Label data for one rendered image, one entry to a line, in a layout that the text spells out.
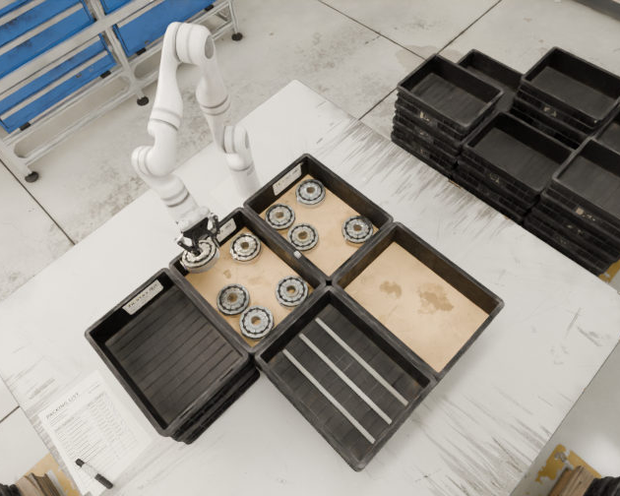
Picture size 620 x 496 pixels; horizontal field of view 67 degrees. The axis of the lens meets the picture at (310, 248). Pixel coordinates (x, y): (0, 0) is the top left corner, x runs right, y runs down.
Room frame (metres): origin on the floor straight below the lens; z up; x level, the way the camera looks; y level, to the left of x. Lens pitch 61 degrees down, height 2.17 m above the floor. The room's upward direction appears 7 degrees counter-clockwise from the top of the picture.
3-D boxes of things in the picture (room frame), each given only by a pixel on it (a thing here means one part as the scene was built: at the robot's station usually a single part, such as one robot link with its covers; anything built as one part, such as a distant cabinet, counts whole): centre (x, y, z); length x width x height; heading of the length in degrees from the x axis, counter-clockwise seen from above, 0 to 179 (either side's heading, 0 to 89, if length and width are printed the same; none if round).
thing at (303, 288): (0.58, 0.07, 0.86); 0.10 x 0.10 x 0.01
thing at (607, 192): (0.98, -1.24, 0.37); 0.40 x 0.30 x 0.45; 39
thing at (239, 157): (1.09, 0.20, 0.95); 0.09 x 0.09 x 0.17; 80
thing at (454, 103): (1.60, -0.73, 0.37); 0.40 x 0.30 x 0.45; 39
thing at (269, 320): (0.50, 0.19, 0.86); 0.10 x 0.10 x 0.01
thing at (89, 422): (0.27, 0.73, 0.70); 0.33 x 0.23 x 0.01; 39
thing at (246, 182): (1.10, 0.21, 0.79); 0.09 x 0.09 x 0.17; 27
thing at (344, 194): (0.81, -0.04, 0.87); 0.40 x 0.30 x 0.11; 38
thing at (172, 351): (0.44, 0.44, 0.87); 0.40 x 0.30 x 0.11; 38
